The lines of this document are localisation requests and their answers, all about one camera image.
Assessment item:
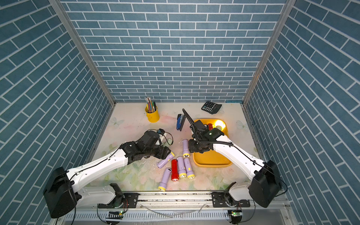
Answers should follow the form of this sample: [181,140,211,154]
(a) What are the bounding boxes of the purple flashlight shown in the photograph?
[177,157,187,178]
[182,139,190,158]
[158,168,172,192]
[184,158,195,179]

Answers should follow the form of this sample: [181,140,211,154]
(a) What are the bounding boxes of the purple flashlight slanted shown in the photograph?
[157,151,175,169]

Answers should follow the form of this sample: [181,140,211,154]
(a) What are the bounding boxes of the purple flashlight bottom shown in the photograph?
[158,168,172,192]

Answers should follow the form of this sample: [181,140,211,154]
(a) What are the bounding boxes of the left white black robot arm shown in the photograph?
[43,129,173,219]

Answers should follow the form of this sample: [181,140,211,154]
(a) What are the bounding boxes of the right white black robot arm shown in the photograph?
[182,109,285,208]

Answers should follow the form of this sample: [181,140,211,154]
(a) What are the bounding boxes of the yellow plastic storage tray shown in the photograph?
[193,118,233,168]

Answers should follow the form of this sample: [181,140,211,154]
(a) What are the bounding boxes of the yellow pen cup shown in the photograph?
[145,107,160,123]

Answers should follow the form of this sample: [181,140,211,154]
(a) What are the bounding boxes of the blue black stapler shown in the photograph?
[176,114,186,131]

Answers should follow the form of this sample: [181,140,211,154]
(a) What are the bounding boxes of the black calculator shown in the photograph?
[201,101,222,114]

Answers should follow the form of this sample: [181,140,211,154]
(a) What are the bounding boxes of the pens in cup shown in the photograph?
[145,97,157,113]

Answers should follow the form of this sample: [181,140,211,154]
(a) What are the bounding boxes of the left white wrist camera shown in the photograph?
[157,128,168,144]

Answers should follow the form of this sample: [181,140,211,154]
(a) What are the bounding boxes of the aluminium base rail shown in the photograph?
[50,189,297,225]

